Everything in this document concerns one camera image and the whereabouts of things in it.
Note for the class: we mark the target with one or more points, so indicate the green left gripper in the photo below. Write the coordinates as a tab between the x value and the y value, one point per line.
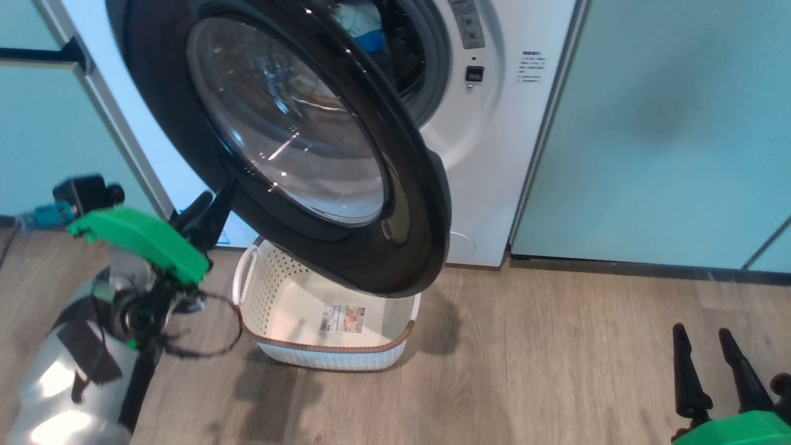
142	232

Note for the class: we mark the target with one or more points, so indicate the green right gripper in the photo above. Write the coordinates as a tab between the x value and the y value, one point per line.
741	429

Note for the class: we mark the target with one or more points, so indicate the black round washing machine door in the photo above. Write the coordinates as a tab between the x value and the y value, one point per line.
160	93

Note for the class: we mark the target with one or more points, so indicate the yellow bear print garment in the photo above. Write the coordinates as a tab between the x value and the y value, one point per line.
361	28

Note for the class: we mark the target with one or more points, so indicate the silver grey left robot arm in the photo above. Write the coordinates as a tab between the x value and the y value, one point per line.
62	383

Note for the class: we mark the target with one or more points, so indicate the cream perforated laundry basket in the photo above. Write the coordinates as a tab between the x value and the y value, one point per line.
290	309

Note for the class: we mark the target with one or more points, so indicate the printed basket sticker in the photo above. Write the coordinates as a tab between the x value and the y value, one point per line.
342	319

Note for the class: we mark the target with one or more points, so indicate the white washing machine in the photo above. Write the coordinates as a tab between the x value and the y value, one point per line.
507	154

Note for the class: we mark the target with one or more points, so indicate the round white filter cover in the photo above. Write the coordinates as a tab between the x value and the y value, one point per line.
463	242

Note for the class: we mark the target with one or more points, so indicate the teal cabinet with dark plinth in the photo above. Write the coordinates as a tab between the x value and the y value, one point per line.
667	123

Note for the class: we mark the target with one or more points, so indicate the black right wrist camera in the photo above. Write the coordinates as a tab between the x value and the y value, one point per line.
782	395

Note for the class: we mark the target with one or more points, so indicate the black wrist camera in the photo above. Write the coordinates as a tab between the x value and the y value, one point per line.
86	191
782	395

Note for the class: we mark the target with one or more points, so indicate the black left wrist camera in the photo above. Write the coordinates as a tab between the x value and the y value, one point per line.
86	191

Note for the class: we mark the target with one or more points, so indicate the teal cabinet with grey frame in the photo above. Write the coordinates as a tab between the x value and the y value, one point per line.
37	136

